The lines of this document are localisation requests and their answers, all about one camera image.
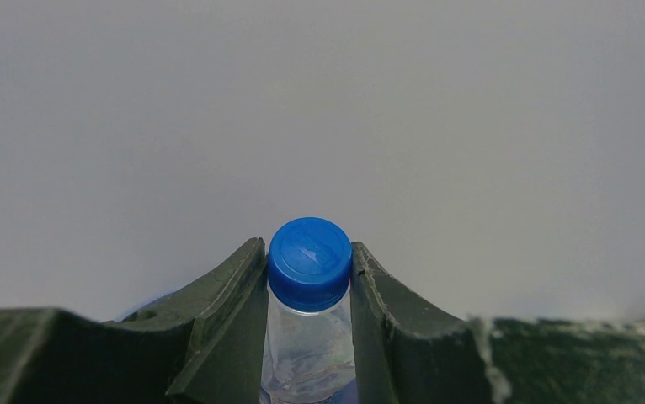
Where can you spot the Pepsi bottle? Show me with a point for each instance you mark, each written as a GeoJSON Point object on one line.
{"type": "Point", "coordinates": [308, 352]}

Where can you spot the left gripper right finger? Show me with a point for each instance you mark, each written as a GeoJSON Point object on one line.
{"type": "Point", "coordinates": [409, 351]}

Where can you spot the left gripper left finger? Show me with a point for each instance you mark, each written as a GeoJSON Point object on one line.
{"type": "Point", "coordinates": [200, 344]}

